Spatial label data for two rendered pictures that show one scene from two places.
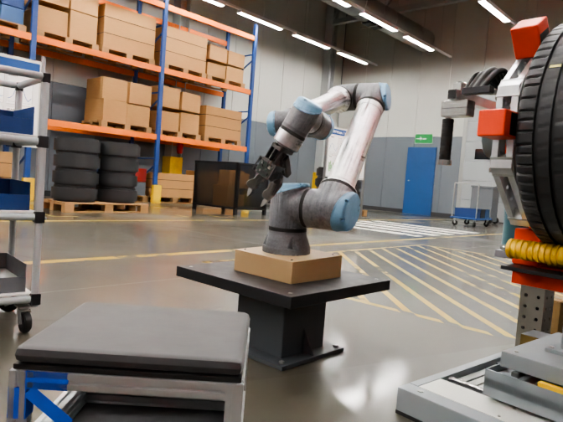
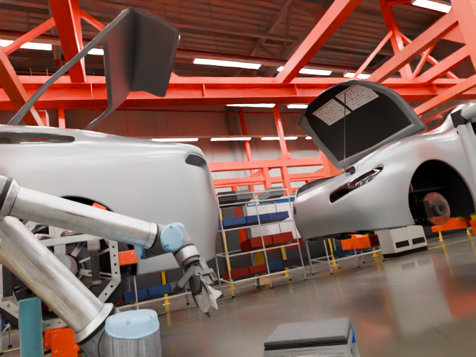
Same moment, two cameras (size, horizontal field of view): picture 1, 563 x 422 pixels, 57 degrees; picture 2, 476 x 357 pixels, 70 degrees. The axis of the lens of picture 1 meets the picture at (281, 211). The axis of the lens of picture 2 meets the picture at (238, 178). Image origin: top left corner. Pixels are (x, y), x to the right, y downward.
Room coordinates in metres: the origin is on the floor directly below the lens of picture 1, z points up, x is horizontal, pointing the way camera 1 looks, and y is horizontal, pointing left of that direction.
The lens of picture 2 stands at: (2.87, 0.71, 0.78)
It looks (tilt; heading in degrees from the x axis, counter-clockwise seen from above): 12 degrees up; 201
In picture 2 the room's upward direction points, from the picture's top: 10 degrees counter-clockwise
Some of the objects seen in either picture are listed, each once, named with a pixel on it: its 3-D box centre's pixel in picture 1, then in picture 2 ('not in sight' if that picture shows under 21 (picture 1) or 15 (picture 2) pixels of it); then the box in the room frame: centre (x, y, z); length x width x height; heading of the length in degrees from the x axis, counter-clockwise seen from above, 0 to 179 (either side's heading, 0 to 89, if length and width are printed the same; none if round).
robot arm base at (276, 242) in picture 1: (286, 239); not in sight; (2.01, -0.03, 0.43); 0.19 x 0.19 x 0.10
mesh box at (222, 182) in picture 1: (229, 187); not in sight; (10.14, 1.04, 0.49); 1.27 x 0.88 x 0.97; 48
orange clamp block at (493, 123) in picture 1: (498, 124); (127, 258); (1.38, -0.56, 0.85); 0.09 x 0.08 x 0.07; 131
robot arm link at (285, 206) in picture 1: (291, 204); (132, 343); (2.01, -0.04, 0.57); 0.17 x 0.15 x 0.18; 61
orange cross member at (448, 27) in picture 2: not in sight; (375, 90); (-1.84, 1.07, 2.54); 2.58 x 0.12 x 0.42; 41
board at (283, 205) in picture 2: not in sight; (278, 236); (-4.85, -1.50, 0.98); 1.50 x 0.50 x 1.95; 138
